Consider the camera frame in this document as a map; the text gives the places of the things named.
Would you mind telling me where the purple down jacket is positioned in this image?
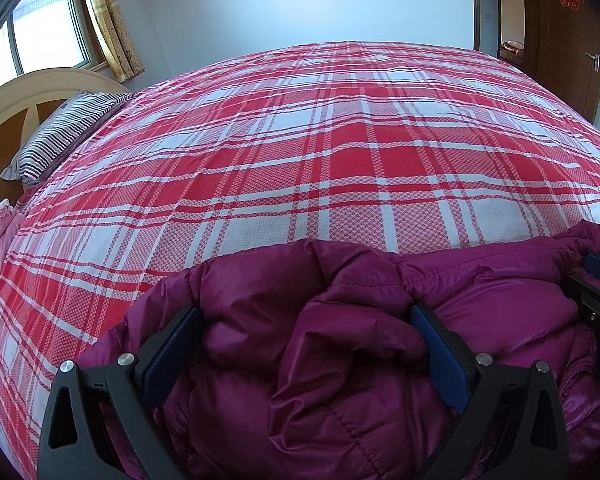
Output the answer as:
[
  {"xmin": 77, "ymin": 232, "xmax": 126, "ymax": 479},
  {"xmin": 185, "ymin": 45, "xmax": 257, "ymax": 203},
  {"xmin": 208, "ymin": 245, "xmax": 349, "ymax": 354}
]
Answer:
[{"xmin": 77, "ymin": 220, "xmax": 600, "ymax": 480}]

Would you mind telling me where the window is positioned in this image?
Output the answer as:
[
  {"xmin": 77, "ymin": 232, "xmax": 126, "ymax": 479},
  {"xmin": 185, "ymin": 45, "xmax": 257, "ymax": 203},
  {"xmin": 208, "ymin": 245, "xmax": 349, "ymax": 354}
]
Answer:
[{"xmin": 0, "ymin": 0, "xmax": 106, "ymax": 78}]

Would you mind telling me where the brown wooden door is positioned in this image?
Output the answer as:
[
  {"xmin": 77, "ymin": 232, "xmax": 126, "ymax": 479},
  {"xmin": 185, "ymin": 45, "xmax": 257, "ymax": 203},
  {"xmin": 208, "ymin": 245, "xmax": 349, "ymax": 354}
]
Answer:
[{"xmin": 522, "ymin": 0, "xmax": 600, "ymax": 123}]

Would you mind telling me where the red plaid bed sheet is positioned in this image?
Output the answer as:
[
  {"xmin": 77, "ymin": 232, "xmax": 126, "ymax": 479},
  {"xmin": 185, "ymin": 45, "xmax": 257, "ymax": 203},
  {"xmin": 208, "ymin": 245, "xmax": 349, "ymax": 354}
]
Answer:
[{"xmin": 0, "ymin": 40, "xmax": 600, "ymax": 466}]

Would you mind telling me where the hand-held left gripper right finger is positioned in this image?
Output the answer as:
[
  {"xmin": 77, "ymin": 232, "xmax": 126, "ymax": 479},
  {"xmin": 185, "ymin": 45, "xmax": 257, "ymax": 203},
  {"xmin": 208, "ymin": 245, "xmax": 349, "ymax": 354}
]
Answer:
[{"xmin": 408, "ymin": 302, "xmax": 571, "ymax": 480}]

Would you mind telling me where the yellow curtain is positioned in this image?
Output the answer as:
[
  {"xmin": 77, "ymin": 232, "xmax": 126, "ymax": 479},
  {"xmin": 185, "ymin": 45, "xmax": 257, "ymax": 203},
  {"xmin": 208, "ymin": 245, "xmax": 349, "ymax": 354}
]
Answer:
[{"xmin": 77, "ymin": 0, "xmax": 146, "ymax": 82}]

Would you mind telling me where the striped pillow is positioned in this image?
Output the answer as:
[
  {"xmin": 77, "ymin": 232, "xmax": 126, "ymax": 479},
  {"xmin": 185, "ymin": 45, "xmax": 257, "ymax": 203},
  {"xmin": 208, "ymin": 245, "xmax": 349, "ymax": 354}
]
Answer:
[{"xmin": 0, "ymin": 91, "xmax": 133, "ymax": 185}]

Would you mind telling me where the wooden bed headboard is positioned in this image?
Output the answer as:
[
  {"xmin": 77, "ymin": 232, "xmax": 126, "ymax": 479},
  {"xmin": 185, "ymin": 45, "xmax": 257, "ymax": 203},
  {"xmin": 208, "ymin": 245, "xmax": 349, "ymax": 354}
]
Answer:
[{"xmin": 0, "ymin": 67, "xmax": 131, "ymax": 206}]

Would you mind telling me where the brown sofa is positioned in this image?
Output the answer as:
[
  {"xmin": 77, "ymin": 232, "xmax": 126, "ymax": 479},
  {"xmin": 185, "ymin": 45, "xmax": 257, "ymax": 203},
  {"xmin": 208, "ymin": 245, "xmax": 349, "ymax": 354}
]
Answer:
[{"xmin": 500, "ymin": 40, "xmax": 526, "ymax": 63}]

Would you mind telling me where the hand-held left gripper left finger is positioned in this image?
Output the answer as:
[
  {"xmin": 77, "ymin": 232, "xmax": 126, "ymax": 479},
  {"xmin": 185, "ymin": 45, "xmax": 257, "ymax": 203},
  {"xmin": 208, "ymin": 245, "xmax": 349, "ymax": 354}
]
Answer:
[{"xmin": 37, "ymin": 306, "xmax": 204, "ymax": 480}]

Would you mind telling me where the brown door frame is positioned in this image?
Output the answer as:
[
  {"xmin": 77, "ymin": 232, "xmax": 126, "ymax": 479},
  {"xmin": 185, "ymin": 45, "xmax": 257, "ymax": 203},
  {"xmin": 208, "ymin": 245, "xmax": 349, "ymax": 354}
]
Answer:
[{"xmin": 470, "ymin": 0, "xmax": 536, "ymax": 78}]

